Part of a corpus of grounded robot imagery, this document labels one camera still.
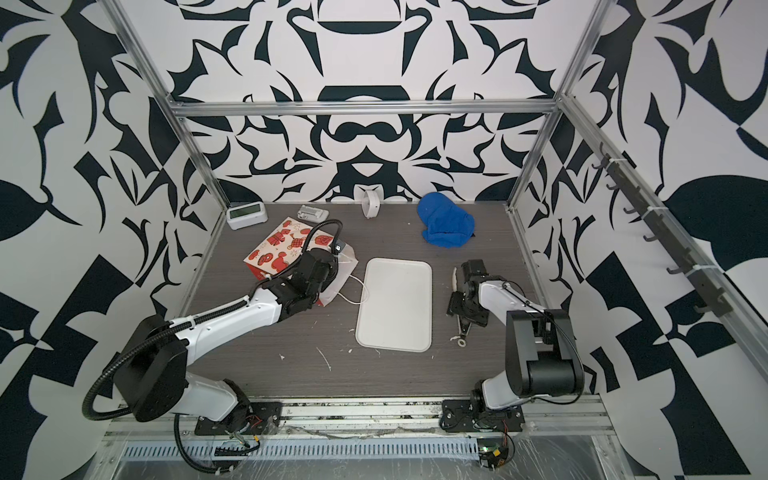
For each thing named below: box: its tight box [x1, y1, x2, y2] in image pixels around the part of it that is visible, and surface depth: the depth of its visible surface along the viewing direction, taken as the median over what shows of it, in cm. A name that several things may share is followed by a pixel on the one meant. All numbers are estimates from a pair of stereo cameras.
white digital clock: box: [226, 201, 269, 231], surface depth 114 cm
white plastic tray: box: [355, 257, 433, 353], surface depth 96 cm
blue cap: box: [417, 192, 475, 248], surface depth 114 cm
